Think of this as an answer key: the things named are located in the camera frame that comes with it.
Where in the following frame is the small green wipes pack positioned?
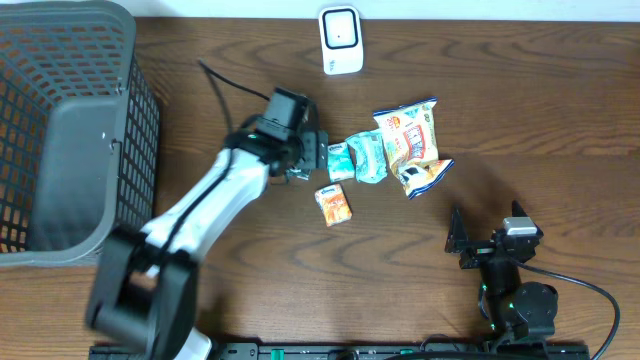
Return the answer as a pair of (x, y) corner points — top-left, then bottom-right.
(327, 142), (355, 182)

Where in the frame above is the orange tissue pack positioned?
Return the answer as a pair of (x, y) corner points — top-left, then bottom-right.
(314, 184), (352, 227)

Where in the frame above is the green wet wipes pack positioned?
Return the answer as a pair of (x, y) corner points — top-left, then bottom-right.
(346, 130), (387, 184)

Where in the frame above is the roll of tape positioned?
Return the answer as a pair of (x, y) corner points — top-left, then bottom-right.
(285, 168), (311, 181)

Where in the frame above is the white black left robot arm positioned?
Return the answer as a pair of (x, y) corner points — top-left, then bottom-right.
(85, 128), (328, 359)

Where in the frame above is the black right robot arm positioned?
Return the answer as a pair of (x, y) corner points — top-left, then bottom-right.
(445, 201), (558, 342)

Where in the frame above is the white barcode scanner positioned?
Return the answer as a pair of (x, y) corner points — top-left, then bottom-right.
(318, 6), (364, 76)

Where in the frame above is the black plastic mesh basket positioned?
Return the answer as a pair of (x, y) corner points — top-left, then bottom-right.
(1, 1), (160, 267)

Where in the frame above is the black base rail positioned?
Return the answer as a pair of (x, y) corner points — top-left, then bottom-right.
(88, 340), (590, 360)

